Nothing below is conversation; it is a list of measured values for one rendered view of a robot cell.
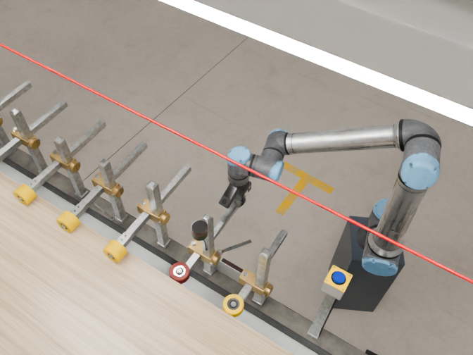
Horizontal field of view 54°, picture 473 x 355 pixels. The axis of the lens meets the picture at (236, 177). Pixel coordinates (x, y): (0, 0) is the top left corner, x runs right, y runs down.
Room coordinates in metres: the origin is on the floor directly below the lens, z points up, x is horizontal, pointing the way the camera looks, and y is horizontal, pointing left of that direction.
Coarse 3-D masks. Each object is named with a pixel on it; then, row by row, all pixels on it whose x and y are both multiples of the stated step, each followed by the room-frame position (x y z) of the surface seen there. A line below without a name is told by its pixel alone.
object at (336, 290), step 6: (330, 270) 0.68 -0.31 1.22; (336, 270) 0.68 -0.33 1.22; (342, 270) 0.68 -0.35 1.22; (330, 276) 0.66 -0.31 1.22; (348, 276) 0.66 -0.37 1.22; (324, 282) 0.64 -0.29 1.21; (330, 282) 0.63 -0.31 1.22; (348, 282) 0.64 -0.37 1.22; (324, 288) 0.63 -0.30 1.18; (330, 288) 0.62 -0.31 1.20; (336, 288) 0.62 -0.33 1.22; (342, 288) 0.62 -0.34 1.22; (330, 294) 0.62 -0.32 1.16; (336, 294) 0.61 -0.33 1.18; (342, 294) 0.60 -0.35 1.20
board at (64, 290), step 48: (0, 192) 1.15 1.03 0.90; (0, 240) 0.92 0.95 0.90; (48, 240) 0.92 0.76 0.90; (96, 240) 0.93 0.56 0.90; (0, 288) 0.71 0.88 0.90; (48, 288) 0.72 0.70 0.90; (96, 288) 0.72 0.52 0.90; (144, 288) 0.73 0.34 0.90; (0, 336) 0.53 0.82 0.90; (48, 336) 0.54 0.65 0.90; (96, 336) 0.54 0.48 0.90; (144, 336) 0.55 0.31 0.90; (192, 336) 0.56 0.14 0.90; (240, 336) 0.56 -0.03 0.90
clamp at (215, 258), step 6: (192, 240) 0.96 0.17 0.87; (192, 246) 0.94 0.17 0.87; (198, 246) 0.94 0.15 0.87; (192, 252) 0.92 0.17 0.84; (198, 252) 0.91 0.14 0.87; (216, 252) 0.91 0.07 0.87; (204, 258) 0.89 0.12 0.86; (210, 258) 0.88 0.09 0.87; (216, 258) 0.89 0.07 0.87; (210, 264) 0.87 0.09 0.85; (216, 264) 0.88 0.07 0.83
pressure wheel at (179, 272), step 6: (174, 264) 0.83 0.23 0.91; (180, 264) 0.83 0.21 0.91; (186, 264) 0.83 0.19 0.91; (174, 270) 0.81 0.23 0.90; (180, 270) 0.80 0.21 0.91; (186, 270) 0.81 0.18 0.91; (174, 276) 0.78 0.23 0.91; (180, 276) 0.78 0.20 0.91; (186, 276) 0.78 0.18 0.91; (180, 282) 0.77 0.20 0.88
